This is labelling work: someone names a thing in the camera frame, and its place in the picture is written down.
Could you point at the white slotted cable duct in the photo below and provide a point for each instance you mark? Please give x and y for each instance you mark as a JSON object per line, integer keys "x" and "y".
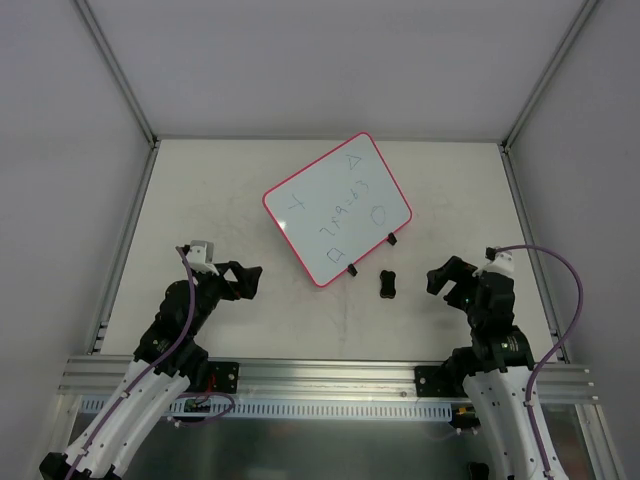
{"x": 298, "y": 409}

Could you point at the aluminium frame post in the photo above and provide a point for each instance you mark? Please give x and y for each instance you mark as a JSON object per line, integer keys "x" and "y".
{"x": 584, "y": 13}
{"x": 91, "y": 23}

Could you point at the aluminium front rail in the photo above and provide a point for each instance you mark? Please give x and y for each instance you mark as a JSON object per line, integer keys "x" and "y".
{"x": 325, "y": 379}

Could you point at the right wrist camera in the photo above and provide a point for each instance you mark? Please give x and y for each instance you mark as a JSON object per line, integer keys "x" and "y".
{"x": 499, "y": 260}

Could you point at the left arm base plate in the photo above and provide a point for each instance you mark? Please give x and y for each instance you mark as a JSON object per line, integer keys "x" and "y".
{"x": 222, "y": 377}

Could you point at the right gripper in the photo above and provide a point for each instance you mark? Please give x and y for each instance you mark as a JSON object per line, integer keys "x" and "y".
{"x": 463, "y": 282}

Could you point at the right aluminium frame post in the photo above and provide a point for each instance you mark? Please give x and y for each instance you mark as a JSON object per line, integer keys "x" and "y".
{"x": 584, "y": 13}

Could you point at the left aluminium frame post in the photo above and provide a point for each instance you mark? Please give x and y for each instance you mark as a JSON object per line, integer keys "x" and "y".
{"x": 91, "y": 23}

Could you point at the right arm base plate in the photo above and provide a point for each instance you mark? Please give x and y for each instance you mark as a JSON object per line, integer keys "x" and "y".
{"x": 437, "y": 382}

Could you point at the pink framed whiteboard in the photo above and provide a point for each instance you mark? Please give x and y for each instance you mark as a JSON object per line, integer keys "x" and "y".
{"x": 339, "y": 208}

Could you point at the black object at bottom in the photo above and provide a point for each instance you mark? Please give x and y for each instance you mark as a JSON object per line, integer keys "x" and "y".
{"x": 478, "y": 471}

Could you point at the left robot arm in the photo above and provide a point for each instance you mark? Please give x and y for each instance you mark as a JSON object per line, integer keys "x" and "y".
{"x": 166, "y": 365}

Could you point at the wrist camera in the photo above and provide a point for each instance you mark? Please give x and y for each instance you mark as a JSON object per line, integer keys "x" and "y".
{"x": 499, "y": 260}
{"x": 200, "y": 257}

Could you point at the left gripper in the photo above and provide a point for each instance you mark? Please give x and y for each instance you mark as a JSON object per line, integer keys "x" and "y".
{"x": 223, "y": 280}

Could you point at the black whiteboard eraser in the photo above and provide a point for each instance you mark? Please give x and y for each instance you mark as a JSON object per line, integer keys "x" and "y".
{"x": 387, "y": 288}

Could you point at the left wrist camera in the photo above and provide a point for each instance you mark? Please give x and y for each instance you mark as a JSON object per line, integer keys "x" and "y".
{"x": 200, "y": 257}

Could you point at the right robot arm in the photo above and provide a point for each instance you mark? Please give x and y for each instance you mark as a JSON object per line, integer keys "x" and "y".
{"x": 496, "y": 373}

